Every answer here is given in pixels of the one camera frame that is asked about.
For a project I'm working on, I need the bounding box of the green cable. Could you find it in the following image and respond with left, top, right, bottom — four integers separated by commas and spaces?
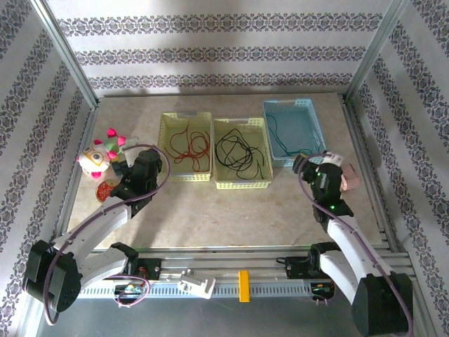
265, 111, 310, 158

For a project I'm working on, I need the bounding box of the blue plastic basket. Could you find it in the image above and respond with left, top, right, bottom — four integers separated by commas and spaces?
262, 98, 326, 169

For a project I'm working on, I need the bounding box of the yellow basket with red cable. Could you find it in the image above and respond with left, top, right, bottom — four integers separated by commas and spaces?
156, 111, 214, 183

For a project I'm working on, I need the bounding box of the red cable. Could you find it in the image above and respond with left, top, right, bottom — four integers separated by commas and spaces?
168, 122, 212, 173

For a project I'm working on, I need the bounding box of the black cable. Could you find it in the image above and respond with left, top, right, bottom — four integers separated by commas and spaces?
214, 127, 266, 180

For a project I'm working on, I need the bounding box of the yellow basket with black cable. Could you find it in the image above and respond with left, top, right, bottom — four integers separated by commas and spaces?
212, 117, 274, 191

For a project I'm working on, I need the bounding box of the round red tin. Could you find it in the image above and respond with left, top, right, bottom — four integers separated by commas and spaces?
95, 178, 122, 204

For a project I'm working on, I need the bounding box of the small pink toy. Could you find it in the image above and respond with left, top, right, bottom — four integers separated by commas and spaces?
338, 163, 362, 192

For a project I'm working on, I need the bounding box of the white pink green plush toy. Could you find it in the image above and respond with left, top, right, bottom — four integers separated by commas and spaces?
76, 128, 128, 180

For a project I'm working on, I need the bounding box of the small circuit board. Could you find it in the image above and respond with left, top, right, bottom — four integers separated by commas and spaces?
310, 282, 336, 295
114, 284, 144, 296

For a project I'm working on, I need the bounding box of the yellow plastic clip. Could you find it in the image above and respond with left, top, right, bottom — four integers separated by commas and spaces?
238, 270, 252, 303

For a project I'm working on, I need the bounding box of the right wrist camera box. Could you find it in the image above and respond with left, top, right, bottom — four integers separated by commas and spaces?
321, 151, 345, 166

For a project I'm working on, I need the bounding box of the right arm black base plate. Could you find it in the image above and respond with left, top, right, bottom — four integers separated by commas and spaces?
276, 256, 337, 280

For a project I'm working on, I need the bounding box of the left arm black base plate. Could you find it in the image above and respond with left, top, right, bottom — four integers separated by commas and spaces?
121, 258, 163, 281

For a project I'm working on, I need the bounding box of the slotted grey cable duct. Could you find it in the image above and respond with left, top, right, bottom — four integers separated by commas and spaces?
79, 282, 338, 300

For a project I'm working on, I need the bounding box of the aluminium rail frame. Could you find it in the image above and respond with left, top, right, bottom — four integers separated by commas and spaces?
32, 245, 413, 282

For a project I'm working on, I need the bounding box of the white plastic bracket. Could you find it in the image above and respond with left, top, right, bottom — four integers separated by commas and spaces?
177, 268, 216, 300

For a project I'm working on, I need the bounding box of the aluminium frame post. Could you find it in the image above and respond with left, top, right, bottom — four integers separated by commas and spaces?
344, 0, 411, 103
29, 0, 101, 108

